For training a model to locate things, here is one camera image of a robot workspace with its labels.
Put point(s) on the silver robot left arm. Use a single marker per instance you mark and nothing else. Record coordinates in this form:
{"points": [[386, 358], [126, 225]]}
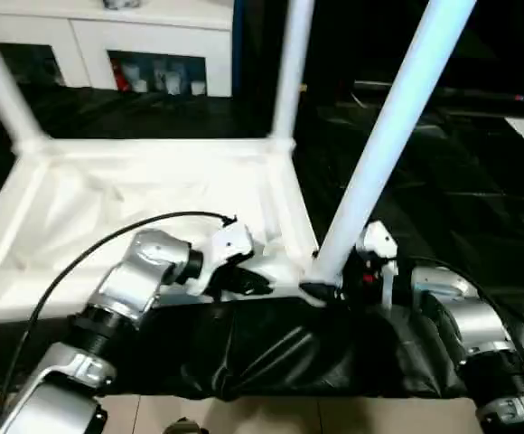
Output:
{"points": [[140, 276]]}

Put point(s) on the white glass-door cabinet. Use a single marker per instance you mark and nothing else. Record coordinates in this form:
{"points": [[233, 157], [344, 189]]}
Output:
{"points": [[81, 45]]}

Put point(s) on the black plastic mat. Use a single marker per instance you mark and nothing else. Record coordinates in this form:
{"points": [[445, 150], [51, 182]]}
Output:
{"points": [[461, 226]]}

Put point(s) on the white plastic table leg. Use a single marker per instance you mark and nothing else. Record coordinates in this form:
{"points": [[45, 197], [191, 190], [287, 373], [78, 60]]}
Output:
{"points": [[4, 99], [393, 127], [291, 72]]}

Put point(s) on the white plastic table top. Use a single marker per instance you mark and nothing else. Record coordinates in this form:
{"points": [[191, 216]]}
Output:
{"points": [[126, 190]]}

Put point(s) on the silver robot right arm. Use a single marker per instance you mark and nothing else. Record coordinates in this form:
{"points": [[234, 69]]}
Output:
{"points": [[470, 325]]}

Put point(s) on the dark patterned jar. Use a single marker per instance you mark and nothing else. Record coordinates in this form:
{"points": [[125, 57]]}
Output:
{"points": [[122, 4]]}

